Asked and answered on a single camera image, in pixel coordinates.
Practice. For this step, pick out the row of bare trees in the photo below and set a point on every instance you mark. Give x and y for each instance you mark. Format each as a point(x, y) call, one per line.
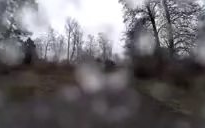
point(70, 40)

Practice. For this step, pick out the dark wet path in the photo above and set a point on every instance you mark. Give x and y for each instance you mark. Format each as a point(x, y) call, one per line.
point(110, 113)

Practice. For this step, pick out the line of dark bushes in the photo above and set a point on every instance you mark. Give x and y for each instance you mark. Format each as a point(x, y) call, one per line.
point(156, 66)

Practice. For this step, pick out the group of tall trees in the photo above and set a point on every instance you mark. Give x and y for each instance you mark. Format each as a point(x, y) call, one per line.
point(154, 30)

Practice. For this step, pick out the brownish grass ground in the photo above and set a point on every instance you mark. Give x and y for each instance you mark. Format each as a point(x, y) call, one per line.
point(163, 91)

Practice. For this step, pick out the small dark conifer tree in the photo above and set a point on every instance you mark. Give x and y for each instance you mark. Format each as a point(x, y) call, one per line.
point(29, 50)

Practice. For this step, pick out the large dark leafy tree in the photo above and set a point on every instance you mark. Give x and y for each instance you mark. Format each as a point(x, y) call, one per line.
point(6, 20)

